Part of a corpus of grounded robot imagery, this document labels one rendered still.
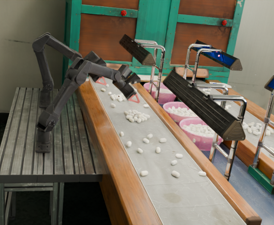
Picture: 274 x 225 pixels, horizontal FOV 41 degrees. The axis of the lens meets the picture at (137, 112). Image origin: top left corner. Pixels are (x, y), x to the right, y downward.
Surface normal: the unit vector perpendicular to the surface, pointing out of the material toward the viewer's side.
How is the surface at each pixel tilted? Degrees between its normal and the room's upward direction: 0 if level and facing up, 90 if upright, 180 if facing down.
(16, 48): 90
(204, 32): 90
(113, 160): 0
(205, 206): 0
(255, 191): 0
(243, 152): 90
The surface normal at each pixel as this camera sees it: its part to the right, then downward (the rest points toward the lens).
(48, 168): 0.12, -0.93
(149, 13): 0.26, 0.37
